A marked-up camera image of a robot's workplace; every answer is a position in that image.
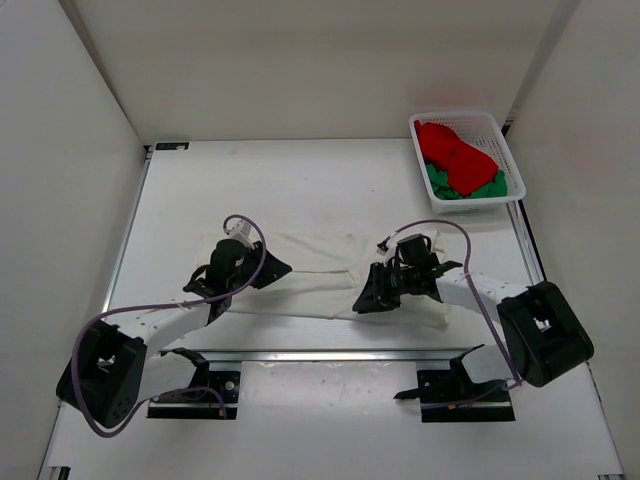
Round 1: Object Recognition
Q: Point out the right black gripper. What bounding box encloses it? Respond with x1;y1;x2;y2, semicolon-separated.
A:
355;262;420;313

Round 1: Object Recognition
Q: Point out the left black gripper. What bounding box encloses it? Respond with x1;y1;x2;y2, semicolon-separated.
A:
227;240;292;293

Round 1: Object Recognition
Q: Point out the white t shirt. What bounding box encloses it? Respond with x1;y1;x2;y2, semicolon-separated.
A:
230;230;450;330

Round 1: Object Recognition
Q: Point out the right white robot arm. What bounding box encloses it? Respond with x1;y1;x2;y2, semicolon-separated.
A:
353;234;594;388

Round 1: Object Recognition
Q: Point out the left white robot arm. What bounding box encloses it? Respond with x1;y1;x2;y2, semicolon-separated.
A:
56;236;292;438

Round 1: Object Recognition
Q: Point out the green t shirt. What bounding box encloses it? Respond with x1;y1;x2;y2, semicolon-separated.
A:
425;161;508;201

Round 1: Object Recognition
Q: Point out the red t shirt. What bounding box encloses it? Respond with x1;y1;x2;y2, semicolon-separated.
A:
414;121;498;170

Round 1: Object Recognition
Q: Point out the white plastic basket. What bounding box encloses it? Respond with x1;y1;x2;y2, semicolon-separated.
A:
409;110;526;214

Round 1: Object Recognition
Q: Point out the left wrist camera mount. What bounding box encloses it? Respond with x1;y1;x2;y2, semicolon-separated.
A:
223;220;254;250

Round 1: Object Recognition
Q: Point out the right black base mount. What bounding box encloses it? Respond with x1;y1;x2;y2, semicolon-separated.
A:
393;344;515;423

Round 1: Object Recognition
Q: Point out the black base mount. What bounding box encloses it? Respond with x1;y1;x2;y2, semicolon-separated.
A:
393;344;515;423
147;348;241;420

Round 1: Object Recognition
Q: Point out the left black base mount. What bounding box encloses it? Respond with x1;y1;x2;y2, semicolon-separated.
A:
147;348;241;420

